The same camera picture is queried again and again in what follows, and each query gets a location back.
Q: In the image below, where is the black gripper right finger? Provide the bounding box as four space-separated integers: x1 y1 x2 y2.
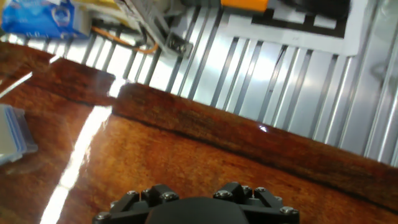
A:
213 182 301 224

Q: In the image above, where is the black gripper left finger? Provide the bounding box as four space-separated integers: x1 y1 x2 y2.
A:
92 183 180 224

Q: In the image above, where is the glossy wood grain board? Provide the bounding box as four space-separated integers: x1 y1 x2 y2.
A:
0 42 398 224

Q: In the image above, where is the checkerboard calibration sheet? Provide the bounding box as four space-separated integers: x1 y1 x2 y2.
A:
217 0 373 57

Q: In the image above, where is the black computer mouse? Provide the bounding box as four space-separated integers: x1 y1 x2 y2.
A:
278 0 353 20

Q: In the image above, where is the orange emergency stop box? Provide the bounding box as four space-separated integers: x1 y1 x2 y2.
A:
220 0 270 13

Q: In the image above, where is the blue plastic package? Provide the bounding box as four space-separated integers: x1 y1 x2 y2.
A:
0 0 93 40

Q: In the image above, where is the orange cable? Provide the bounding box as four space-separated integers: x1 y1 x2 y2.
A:
91 26 160 55

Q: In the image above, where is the metal frame beam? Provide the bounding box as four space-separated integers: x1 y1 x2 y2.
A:
114 0 194 59

